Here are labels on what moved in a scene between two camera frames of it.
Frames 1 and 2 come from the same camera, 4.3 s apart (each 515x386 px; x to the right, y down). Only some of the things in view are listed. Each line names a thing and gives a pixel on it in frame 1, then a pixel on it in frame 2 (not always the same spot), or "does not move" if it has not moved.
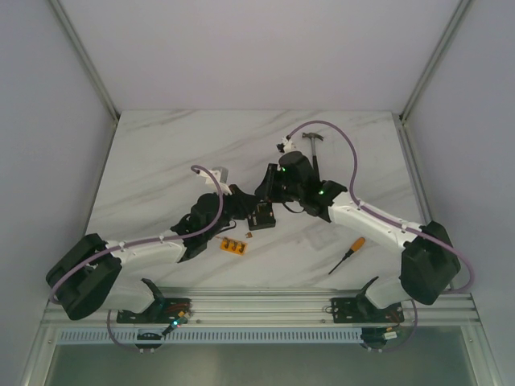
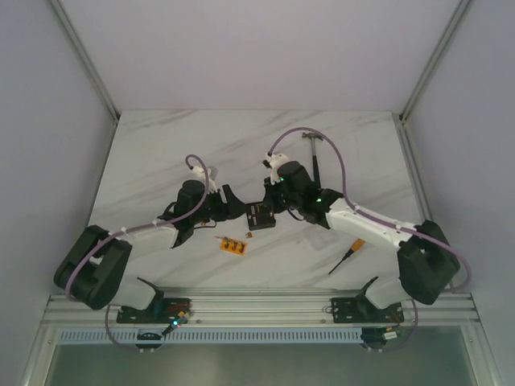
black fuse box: x=262 y=216 does not move
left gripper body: x=235 y=199 to x=224 y=205
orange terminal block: x=232 y=246 does not move
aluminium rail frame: x=286 y=308 does not move
